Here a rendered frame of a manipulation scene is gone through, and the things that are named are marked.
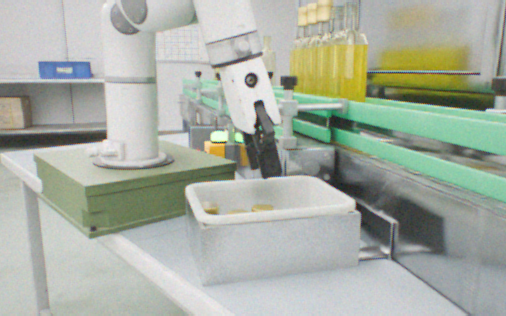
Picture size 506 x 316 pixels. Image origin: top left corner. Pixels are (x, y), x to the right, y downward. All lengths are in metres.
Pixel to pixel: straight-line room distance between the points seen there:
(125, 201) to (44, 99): 6.07
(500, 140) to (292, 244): 0.27
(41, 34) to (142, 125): 5.99
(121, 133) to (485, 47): 0.63
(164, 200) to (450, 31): 0.58
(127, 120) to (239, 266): 0.38
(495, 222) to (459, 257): 0.07
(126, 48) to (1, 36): 6.09
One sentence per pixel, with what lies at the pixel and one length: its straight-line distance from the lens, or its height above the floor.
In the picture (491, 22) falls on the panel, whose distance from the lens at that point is 0.77.
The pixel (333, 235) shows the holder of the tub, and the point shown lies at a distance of 0.60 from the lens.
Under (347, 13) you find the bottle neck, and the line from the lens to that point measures 0.87.
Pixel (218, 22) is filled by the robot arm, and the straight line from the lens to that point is 0.58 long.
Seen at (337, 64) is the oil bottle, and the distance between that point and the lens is 0.85.
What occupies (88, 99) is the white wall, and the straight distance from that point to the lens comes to 6.72.
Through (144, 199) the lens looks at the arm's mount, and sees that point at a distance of 0.78.
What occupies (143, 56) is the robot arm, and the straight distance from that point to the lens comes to 0.83.
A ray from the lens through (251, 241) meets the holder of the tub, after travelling 0.56.
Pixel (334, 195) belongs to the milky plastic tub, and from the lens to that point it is 0.65.
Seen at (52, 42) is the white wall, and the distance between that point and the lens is 6.76.
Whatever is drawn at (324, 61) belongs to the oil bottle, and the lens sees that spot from 0.91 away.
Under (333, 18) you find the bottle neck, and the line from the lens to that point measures 0.92.
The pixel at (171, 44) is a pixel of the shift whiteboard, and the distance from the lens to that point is 6.69.
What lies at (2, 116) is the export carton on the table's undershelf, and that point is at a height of 0.42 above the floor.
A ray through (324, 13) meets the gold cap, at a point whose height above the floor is 1.13.
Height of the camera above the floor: 1.02
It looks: 12 degrees down
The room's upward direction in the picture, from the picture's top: straight up
